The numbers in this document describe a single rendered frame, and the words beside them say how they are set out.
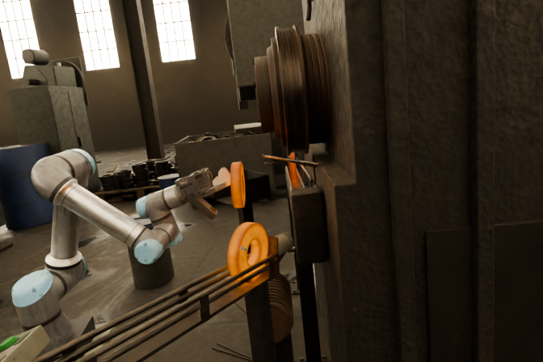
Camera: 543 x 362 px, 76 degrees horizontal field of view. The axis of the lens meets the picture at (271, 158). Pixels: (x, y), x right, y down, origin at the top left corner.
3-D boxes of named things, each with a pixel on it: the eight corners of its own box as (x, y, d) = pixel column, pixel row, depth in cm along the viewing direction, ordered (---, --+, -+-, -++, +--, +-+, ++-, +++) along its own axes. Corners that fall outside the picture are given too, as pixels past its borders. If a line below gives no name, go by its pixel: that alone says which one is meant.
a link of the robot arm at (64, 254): (31, 298, 124) (37, 152, 111) (59, 275, 138) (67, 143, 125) (64, 305, 123) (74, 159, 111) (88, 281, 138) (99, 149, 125)
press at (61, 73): (25, 175, 770) (-4, 48, 724) (65, 165, 882) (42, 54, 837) (79, 171, 743) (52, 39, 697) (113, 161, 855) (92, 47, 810)
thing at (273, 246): (279, 274, 98) (278, 237, 97) (278, 275, 98) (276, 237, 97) (258, 268, 103) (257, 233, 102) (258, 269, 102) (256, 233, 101)
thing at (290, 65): (300, 145, 157) (289, 37, 149) (310, 165, 111) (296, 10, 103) (285, 146, 157) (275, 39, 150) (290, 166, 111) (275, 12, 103)
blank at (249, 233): (262, 286, 96) (251, 284, 97) (272, 229, 101) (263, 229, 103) (231, 279, 83) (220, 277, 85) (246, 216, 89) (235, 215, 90)
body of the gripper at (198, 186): (205, 170, 114) (171, 183, 115) (215, 194, 115) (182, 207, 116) (209, 166, 122) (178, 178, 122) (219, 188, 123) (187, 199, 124)
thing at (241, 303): (257, 284, 213) (243, 169, 200) (283, 301, 191) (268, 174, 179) (227, 296, 201) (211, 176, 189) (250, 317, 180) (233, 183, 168)
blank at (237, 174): (243, 160, 126) (233, 161, 126) (239, 163, 110) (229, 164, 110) (246, 202, 127) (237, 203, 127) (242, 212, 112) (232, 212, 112)
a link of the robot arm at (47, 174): (19, 156, 100) (166, 247, 103) (46, 149, 110) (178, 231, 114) (4, 188, 102) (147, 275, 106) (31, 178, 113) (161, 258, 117)
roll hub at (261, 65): (275, 128, 147) (267, 60, 142) (275, 135, 119) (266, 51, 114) (262, 129, 147) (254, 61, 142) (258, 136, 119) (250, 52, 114)
